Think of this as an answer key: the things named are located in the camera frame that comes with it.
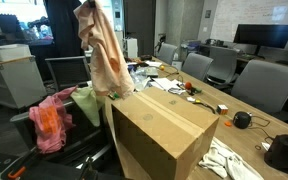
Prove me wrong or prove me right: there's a peach and white cloth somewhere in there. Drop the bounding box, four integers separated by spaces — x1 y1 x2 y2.
73 0 136 100

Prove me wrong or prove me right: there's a light green cloth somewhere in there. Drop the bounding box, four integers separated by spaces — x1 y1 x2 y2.
70 85 107 128

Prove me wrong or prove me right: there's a pink cloth with orange print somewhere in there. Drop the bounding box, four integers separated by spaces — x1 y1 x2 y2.
28 85 78 154

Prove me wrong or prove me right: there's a black mesh office chair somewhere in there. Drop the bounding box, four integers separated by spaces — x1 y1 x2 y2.
44 55 93 93

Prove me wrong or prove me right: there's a grey mesh back office chair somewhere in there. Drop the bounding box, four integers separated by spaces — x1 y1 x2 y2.
10 87 113 168

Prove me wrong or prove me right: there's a brown cardboard box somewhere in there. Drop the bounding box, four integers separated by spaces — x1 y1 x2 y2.
111 86 220 180

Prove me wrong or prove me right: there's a black curtain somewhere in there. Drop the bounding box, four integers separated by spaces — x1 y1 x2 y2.
43 0 85 58

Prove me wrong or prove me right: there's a clear plastic bag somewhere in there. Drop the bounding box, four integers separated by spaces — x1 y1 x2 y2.
128 66 151 92

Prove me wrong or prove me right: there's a white plastic bin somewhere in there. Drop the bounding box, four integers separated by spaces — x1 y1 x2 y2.
0 43 32 63

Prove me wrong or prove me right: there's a white paper stack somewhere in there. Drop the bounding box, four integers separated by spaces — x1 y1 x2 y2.
148 77 185 95

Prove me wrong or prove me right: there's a white rolling cabinet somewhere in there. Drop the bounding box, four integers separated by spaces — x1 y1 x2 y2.
0 54 48 111

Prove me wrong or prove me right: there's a whiteboard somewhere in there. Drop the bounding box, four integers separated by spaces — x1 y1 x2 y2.
213 0 288 44

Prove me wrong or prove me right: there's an orange black bar clamp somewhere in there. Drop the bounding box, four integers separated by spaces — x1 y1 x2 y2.
78 154 97 180
0 146 42 180

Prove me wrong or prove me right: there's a Rubik's cube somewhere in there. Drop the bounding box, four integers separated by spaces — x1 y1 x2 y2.
216 104 229 116

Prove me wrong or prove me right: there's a black computer monitor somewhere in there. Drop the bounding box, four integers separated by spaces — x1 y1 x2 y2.
233 23 288 56

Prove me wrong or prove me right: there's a black perforated mounting table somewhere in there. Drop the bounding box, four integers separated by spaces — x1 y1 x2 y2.
0 146 132 180

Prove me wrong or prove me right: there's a small black round speaker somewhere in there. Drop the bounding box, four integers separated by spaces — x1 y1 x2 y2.
232 111 253 130

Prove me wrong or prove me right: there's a white crumpled cloth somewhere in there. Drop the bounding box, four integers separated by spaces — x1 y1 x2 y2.
198 136 265 180

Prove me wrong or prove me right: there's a black cylindrical appliance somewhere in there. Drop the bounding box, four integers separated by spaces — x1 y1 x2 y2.
263 133 288 174

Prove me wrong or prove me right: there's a yellow handled hand tool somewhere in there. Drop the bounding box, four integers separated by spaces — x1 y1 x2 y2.
187 96 217 114

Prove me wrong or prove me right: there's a thin black speaker cable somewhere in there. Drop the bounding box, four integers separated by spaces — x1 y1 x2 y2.
248 114 275 143

